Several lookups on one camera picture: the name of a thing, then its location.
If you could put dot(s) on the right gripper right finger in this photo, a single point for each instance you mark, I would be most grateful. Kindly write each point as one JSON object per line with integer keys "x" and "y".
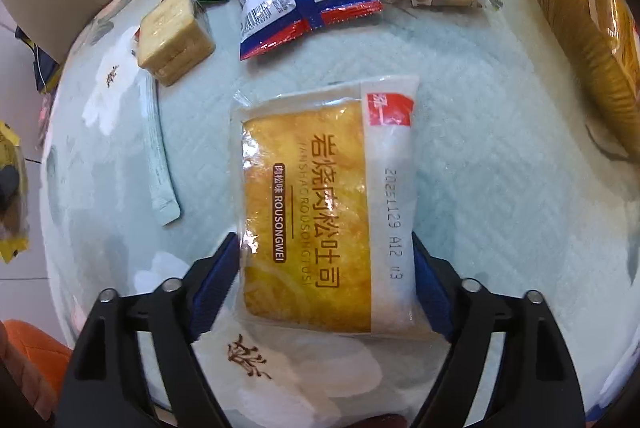
{"x": 536, "y": 384}

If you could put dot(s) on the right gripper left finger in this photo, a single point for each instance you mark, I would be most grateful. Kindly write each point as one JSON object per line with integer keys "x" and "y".
{"x": 105, "y": 386}

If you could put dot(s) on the yellow toast bread packet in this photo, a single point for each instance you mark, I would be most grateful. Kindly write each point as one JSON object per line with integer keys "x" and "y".
{"x": 325, "y": 192}

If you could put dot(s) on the floral quilted seat cover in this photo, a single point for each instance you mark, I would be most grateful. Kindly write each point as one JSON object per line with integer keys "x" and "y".
{"x": 517, "y": 182}

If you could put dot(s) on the square cracker stack packet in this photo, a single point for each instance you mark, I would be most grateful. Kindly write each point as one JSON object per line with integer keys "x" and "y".
{"x": 173, "y": 38}

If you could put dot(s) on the gold ribbed glass plate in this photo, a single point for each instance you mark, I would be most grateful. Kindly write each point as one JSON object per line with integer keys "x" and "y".
{"x": 601, "y": 40}

